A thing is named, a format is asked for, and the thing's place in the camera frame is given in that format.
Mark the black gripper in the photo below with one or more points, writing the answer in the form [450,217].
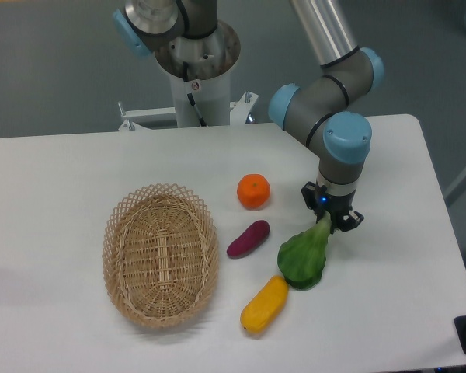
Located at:
[320,202]

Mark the orange tangerine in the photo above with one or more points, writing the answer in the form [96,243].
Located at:
[253,191]

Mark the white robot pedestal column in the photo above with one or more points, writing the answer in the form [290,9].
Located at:
[208,97]

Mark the oval wicker basket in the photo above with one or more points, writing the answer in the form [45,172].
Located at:
[160,256]

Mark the purple sweet potato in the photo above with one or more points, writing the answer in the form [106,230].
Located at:
[255,235]

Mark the green bok choy vegetable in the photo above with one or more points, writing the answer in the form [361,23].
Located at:
[301,259]

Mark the yellow mango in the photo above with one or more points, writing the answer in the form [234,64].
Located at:
[261,311]

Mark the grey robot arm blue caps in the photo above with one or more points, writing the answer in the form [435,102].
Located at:
[198,52]

